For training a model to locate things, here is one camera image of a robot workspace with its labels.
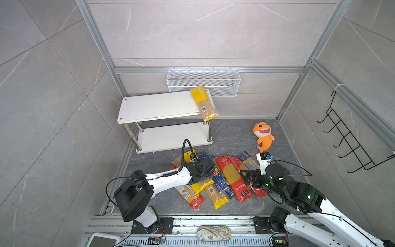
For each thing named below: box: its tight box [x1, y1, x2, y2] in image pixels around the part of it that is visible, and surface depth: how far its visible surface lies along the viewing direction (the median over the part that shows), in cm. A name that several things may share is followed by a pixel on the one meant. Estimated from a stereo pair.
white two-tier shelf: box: [116, 90, 213, 156], surface depth 88 cm
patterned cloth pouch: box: [196, 224, 232, 242], surface depth 70 cm
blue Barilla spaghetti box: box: [198, 150, 236, 200], surface depth 83 cm
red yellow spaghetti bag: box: [214, 154, 254, 203], surface depth 86 cm
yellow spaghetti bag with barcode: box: [189, 85, 221, 122], surface depth 76 cm
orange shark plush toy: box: [253, 121, 276, 154], surface depth 106 cm
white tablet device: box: [86, 232, 121, 247], surface depth 68 cm
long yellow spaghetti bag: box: [196, 178, 229, 210], surface depth 83 cm
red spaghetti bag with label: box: [174, 184, 206, 211], surface depth 81 cm
